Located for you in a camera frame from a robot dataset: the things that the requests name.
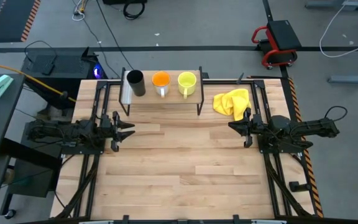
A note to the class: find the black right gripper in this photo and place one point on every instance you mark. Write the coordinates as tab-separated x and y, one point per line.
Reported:
248	130

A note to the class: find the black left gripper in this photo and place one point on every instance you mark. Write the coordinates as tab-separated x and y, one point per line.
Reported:
115	133

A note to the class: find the tall black cup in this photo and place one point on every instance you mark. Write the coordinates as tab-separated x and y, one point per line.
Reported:
136	82

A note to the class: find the orange mug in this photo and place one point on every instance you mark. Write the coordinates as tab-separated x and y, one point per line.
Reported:
161	79

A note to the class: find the yellow mug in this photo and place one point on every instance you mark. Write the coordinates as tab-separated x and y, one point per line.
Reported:
187	81

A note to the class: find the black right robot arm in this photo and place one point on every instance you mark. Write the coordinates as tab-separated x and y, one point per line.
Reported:
291	127

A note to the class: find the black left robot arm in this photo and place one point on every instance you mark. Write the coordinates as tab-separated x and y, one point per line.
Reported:
67	132

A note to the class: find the yellow cloth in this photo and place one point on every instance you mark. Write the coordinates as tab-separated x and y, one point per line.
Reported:
232	102

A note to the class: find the orange black hazard tape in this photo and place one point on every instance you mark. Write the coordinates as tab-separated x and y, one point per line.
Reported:
294	99

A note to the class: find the black computer tower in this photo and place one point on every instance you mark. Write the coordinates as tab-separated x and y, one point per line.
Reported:
67	67

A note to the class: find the red black roller stool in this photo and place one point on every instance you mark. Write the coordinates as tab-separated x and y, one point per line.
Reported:
283	34

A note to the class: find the black cart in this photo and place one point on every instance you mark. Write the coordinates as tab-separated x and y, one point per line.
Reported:
30	174

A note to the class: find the grey metal table base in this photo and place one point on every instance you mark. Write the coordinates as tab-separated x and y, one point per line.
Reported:
334	3
353	77

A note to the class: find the mint green stapler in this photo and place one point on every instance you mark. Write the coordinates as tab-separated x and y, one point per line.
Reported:
0	85

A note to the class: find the black hazard-striped floor mat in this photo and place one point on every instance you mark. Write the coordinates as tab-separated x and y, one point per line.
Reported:
11	18

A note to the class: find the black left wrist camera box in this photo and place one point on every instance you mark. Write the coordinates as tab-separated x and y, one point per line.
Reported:
105	121

